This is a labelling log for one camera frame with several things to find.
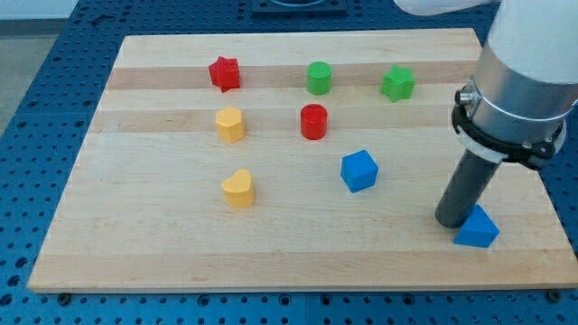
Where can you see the blue cube block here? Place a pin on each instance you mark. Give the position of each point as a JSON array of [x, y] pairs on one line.
[[359, 171]]

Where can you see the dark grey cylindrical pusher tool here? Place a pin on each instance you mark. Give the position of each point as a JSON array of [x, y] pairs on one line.
[[469, 180]]

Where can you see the yellow heart block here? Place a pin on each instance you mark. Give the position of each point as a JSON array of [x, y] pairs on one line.
[[238, 189]]

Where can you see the yellow hexagon block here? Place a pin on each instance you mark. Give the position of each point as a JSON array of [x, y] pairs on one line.
[[230, 124]]

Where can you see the green cylinder block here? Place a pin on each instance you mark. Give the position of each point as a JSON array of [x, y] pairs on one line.
[[319, 78]]

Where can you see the red star block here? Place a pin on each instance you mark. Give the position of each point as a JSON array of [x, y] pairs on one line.
[[225, 73]]

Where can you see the green star block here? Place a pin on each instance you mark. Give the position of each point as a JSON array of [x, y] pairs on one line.
[[398, 83]]

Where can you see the blue triangular prism block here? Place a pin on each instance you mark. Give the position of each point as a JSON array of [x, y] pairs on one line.
[[478, 230]]

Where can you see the red cylinder block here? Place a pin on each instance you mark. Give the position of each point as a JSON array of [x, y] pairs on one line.
[[314, 121]]

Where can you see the light wooden board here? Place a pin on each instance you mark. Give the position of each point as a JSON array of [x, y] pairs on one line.
[[143, 210]]

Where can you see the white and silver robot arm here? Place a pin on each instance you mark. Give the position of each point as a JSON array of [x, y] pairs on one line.
[[513, 107]]

